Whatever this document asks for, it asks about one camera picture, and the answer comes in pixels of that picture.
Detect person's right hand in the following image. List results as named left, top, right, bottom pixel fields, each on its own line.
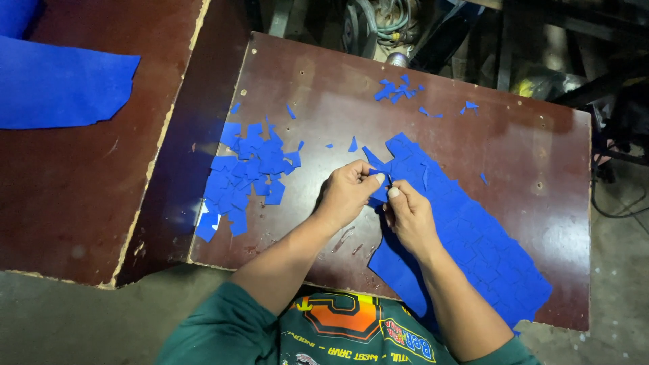
left=382, top=179, right=444, bottom=260

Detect person's left hand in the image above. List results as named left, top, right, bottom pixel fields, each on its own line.
left=317, top=159, right=386, bottom=230

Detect small blue foam cutout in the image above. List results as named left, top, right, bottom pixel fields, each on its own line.
left=368, top=169, right=392, bottom=203

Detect large die-cut blue foam sheet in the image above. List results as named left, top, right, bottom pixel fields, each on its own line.
left=362, top=132, right=553, bottom=336

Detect pile of blue foam cutouts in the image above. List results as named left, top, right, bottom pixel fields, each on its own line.
left=195, top=116, right=305, bottom=243

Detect scattered blue foam scraps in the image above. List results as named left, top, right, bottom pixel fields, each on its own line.
left=373, top=74, right=480, bottom=118

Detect person's green printed shirt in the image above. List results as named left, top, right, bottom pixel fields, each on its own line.
left=154, top=281, right=542, bottom=365

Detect plain blue foam sheet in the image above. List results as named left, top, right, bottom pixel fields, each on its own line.
left=0, top=0, right=141, bottom=130

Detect dark machinery with hoses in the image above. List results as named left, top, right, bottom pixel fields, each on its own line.
left=248, top=0, right=649, bottom=168

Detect black cable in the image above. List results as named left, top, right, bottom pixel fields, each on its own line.
left=590, top=167, right=649, bottom=220

